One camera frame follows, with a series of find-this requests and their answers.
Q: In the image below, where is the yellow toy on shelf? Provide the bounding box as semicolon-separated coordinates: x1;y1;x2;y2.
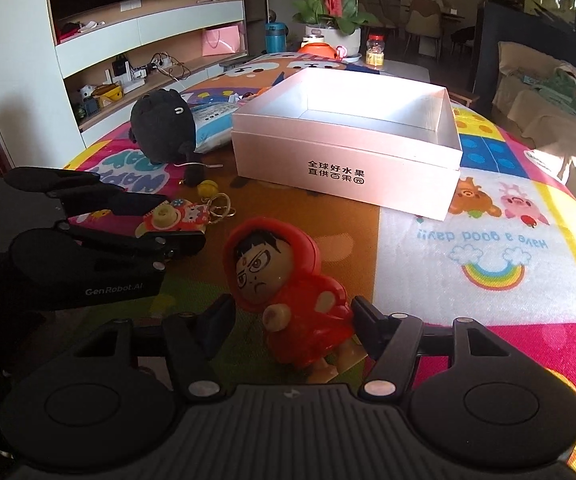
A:
92;85;124;109

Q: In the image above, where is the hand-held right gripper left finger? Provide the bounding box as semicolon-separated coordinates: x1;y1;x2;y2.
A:
70;294;237;402

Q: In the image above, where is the pink paper bag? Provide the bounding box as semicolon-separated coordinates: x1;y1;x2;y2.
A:
202;24;243;57

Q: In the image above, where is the clear jar with red lid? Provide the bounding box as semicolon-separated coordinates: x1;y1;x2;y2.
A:
365;34;387;67

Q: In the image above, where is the black plush toy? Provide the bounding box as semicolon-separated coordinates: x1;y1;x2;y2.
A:
128;88;209;186

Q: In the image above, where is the colourful cartoon play mat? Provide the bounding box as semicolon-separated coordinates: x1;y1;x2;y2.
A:
62;52;576;480

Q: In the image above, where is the red patterned keychain toy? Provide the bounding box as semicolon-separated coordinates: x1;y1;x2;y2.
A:
135;192;237;239

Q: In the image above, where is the white wall shelf unit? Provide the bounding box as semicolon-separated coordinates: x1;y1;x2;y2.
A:
0;0;249;163

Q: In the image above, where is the green cloth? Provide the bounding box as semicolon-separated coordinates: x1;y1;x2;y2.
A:
518;66;576;112

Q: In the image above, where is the power strip with cables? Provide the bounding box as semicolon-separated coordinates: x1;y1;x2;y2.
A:
149;51;192;82

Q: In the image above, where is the red hooded doll toy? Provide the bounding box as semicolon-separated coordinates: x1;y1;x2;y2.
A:
222;216;369;384

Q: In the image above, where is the blue and white packet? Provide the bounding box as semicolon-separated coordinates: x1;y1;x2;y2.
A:
188;101;241;154

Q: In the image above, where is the beige dining chair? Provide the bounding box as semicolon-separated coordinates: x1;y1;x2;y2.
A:
407;0;445;57

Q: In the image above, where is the beige sofa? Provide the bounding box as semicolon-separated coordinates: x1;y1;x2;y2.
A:
490;40;576;233

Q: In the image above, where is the white cardboard box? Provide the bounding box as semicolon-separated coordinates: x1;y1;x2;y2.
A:
231;67;464;221

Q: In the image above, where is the orange round toy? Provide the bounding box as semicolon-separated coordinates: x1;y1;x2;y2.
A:
298;35;349;62

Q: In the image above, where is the white router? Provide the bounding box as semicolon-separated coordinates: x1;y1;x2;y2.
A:
112;55;147;94

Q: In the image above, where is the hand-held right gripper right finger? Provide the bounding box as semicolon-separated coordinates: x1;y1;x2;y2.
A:
350;296;511;402

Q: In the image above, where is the potted purple orchid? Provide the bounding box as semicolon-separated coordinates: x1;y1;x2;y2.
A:
288;0;381;57

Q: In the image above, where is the blue water bottle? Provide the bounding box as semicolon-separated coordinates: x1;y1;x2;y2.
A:
265;21;289;54

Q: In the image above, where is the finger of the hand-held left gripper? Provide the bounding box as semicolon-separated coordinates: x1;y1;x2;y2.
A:
2;166;169;221
9;226;207;287

